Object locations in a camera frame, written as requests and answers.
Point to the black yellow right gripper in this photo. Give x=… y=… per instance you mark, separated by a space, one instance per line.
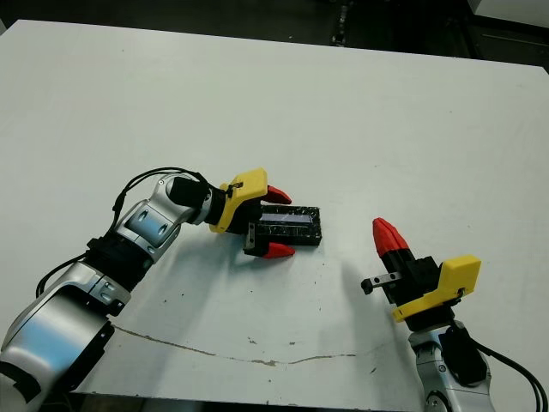
x=424 y=283

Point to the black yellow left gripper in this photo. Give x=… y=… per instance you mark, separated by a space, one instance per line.
x=240 y=193

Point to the black shiny box lid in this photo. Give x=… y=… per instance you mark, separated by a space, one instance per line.
x=296 y=229

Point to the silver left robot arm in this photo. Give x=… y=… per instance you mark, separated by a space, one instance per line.
x=64 y=326

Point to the white humanoid robot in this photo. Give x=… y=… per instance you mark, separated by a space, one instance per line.
x=341 y=38

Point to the black equipment case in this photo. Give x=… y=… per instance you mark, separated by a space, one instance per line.
x=506 y=43

